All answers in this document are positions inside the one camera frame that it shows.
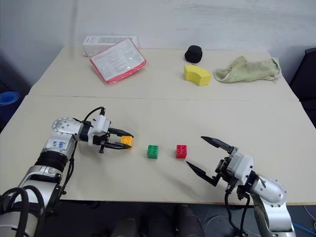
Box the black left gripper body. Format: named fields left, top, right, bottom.
left=98, top=130, right=117, bottom=154

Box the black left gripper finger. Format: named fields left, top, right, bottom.
left=105, top=142, right=133, bottom=151
left=109, top=127, right=135, bottom=138

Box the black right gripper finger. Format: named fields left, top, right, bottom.
left=200, top=136, right=239, bottom=155
left=186, top=161, right=222, bottom=187

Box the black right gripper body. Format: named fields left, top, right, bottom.
left=214, top=158, right=232, bottom=181

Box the orange toy brick cube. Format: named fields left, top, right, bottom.
left=120, top=135, right=134, bottom=150

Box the red toy brick cube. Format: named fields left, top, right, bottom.
left=175, top=144, right=188, bottom=159

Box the green toy brick cube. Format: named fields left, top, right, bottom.
left=147, top=144, right=160, bottom=159

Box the red-edged paper in plastic sleeve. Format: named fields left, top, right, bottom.
left=89, top=38, right=147, bottom=87

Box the yellow curved foam block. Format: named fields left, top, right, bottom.
left=183, top=64, right=212, bottom=86

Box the pale green cloth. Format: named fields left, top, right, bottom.
left=213, top=56, right=281, bottom=83

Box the white cardboard box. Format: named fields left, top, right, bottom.
left=82, top=35, right=139, bottom=58

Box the black round foam object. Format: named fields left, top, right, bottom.
left=184, top=45, right=204, bottom=63

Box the blue round container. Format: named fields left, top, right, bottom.
left=0, top=91, right=20, bottom=106

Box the dark chair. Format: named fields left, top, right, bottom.
left=289, top=47, right=316, bottom=129

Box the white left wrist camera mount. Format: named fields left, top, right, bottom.
left=87, top=115, right=112, bottom=146

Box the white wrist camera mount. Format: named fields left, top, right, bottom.
left=87, top=115, right=112, bottom=146
left=226, top=153, right=254, bottom=186

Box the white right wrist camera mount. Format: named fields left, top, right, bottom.
left=226, top=153, right=254, bottom=186

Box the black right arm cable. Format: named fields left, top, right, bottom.
left=224, top=182, right=252, bottom=237

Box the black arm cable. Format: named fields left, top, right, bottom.
left=60, top=106, right=107, bottom=198
left=224, top=182, right=252, bottom=237

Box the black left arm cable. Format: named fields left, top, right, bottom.
left=60, top=106, right=107, bottom=198

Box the thick black cable loop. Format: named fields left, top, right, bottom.
left=0, top=185, right=47, bottom=237

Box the white cable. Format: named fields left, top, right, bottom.
left=302, top=203, right=316, bottom=223

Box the blue cable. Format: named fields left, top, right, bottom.
left=292, top=222, right=316, bottom=237

